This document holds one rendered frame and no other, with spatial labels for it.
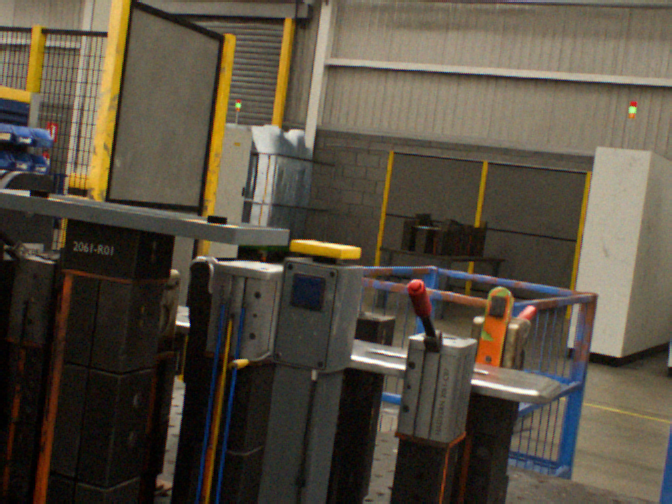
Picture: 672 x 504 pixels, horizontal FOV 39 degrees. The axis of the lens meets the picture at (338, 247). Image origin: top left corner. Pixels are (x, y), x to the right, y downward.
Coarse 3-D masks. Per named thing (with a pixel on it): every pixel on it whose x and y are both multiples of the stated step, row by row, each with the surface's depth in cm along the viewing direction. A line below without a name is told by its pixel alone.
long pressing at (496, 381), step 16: (352, 352) 133; (368, 352) 136; (384, 352) 137; (400, 352) 139; (352, 368) 127; (368, 368) 127; (384, 368) 126; (400, 368) 125; (480, 368) 134; (496, 368) 136; (480, 384) 121; (496, 384) 121; (512, 384) 124; (528, 384) 126; (544, 384) 128; (560, 384) 132; (512, 400) 120; (528, 400) 119; (544, 400) 120
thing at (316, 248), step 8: (296, 240) 101; (304, 240) 104; (312, 240) 106; (296, 248) 101; (304, 248) 101; (312, 248) 100; (320, 248) 100; (328, 248) 100; (336, 248) 99; (344, 248) 100; (352, 248) 102; (320, 256) 101; (328, 256) 100; (336, 256) 99; (344, 256) 100; (352, 256) 102
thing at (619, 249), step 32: (608, 160) 883; (640, 160) 869; (608, 192) 882; (640, 192) 868; (608, 224) 882; (640, 224) 868; (608, 256) 881; (640, 256) 885; (576, 288) 896; (608, 288) 881; (640, 288) 904; (576, 320) 895; (608, 320) 880; (640, 320) 924; (608, 352) 879; (640, 352) 955
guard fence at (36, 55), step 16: (16, 32) 588; (32, 32) 581; (48, 32) 575; (64, 32) 570; (80, 32) 564; (96, 32) 559; (32, 48) 579; (96, 48) 560; (16, 64) 589; (32, 64) 579; (16, 80) 588; (32, 80) 579; (48, 96) 576; (64, 96) 571; (80, 96) 565; (80, 128) 565; (224, 128) 522; (80, 176) 564; (64, 224) 569
